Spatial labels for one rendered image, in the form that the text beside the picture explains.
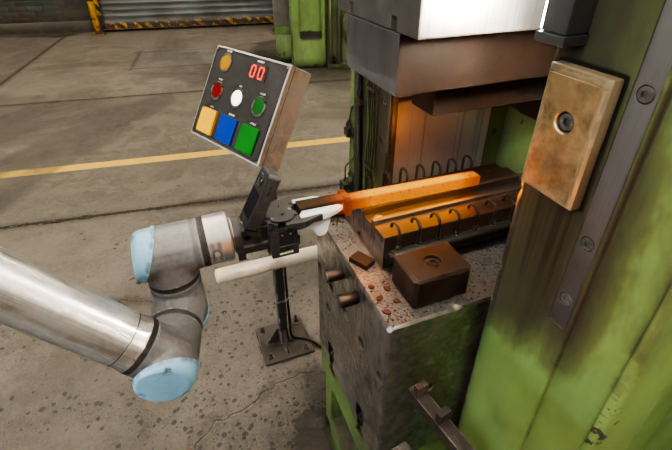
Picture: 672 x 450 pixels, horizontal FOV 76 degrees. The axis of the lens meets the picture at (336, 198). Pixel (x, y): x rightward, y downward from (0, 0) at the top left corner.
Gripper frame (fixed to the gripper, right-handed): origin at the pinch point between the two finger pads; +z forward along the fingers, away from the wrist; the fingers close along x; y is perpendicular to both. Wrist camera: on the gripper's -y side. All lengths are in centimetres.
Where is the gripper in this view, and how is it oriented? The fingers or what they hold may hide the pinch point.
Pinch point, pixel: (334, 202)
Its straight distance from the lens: 83.4
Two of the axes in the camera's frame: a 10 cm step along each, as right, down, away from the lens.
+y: 0.1, 8.4, 5.4
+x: 3.6, 5.0, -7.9
